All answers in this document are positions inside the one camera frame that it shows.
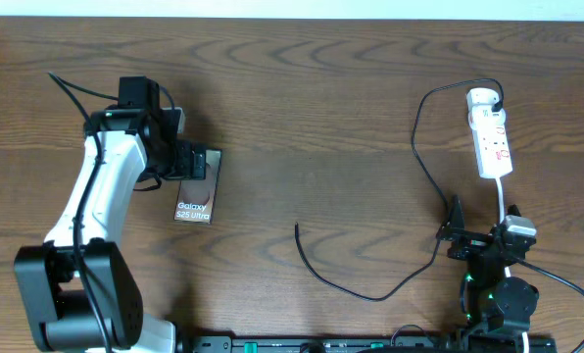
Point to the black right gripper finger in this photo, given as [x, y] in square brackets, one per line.
[455, 217]
[513, 211]

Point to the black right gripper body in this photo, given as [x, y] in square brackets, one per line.
[469, 246]

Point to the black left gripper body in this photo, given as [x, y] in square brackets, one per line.
[197, 164]

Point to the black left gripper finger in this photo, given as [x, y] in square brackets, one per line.
[198, 168]
[197, 150]

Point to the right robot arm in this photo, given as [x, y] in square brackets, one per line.
[498, 306]

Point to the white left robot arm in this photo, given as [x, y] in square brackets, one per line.
[77, 290]

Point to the white USB charger adapter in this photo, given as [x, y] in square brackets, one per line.
[484, 103]

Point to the white power strip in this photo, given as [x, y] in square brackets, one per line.
[490, 139]

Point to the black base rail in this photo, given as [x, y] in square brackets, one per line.
[404, 342]

